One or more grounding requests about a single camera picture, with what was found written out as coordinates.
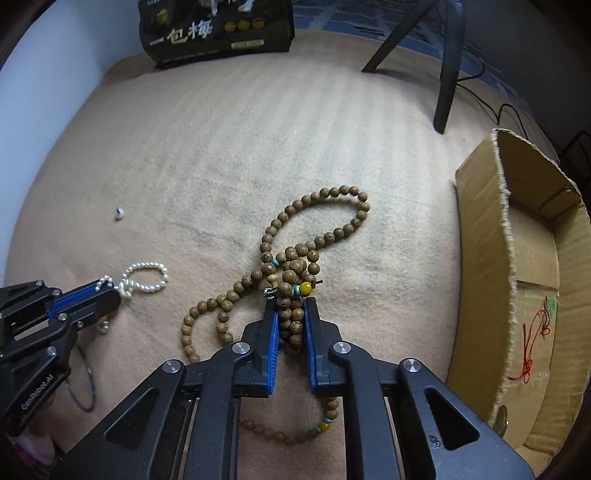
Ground black printed snack bag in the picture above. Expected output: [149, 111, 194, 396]
[137, 0, 296, 71]

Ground thin blue bangle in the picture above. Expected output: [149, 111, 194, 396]
[67, 344, 98, 412]

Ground wooden bead necklace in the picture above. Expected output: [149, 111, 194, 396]
[181, 185, 371, 446]

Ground white pearl bracelet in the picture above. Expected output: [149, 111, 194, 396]
[95, 261, 169, 335]

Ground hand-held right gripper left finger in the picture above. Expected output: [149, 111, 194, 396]
[48, 299, 281, 480]

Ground cardboard box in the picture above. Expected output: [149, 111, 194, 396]
[455, 128, 589, 467]

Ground black tripod legs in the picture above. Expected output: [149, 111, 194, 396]
[361, 0, 464, 134]

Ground black cable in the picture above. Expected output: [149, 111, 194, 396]
[455, 46, 536, 139]

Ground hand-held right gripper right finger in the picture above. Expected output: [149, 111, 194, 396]
[302, 296, 552, 480]

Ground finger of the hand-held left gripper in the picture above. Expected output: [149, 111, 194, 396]
[0, 279, 117, 339]
[0, 290, 123, 366]

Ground beige blanket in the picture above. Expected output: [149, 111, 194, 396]
[0, 25, 573, 480]

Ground red string bracelet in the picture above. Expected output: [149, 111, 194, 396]
[508, 295, 558, 385]

